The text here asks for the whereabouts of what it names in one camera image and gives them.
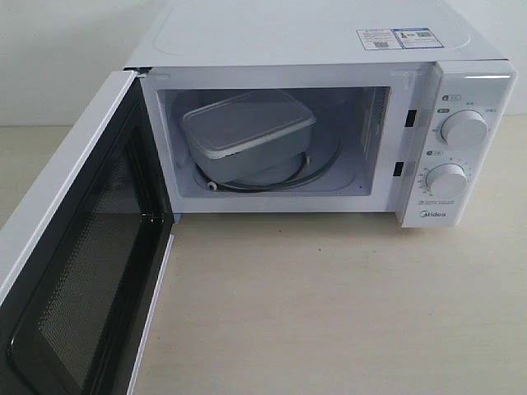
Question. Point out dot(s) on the translucent plastic lidded container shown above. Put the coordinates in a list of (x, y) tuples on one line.
[(244, 134)]

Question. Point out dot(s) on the white microwave door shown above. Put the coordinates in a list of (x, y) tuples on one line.
[(83, 254)]

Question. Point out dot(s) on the white Midea microwave oven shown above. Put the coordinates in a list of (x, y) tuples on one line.
[(387, 106)]

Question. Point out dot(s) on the printed paper instruction sheet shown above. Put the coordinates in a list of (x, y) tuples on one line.
[(398, 39)]

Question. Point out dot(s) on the glass turntable plate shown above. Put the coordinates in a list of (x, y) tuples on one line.
[(293, 181)]

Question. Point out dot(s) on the white lower timer knob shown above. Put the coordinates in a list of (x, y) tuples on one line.
[(446, 181)]

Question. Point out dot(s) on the white upper power knob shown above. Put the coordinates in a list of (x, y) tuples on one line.
[(464, 129)]

